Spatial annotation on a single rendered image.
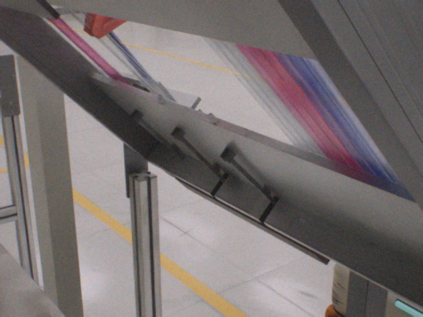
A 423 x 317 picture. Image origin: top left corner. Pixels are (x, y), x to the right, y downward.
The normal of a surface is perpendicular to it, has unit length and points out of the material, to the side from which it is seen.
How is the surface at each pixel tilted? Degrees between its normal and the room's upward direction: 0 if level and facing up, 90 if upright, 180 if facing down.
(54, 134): 90
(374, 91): 90
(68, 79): 90
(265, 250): 0
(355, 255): 44
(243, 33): 134
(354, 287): 90
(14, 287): 0
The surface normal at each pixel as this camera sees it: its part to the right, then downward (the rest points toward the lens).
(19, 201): 0.61, 0.28
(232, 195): -0.55, -0.52
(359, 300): -0.89, 0.16
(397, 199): -0.57, 0.80
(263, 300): 0.00, -0.94
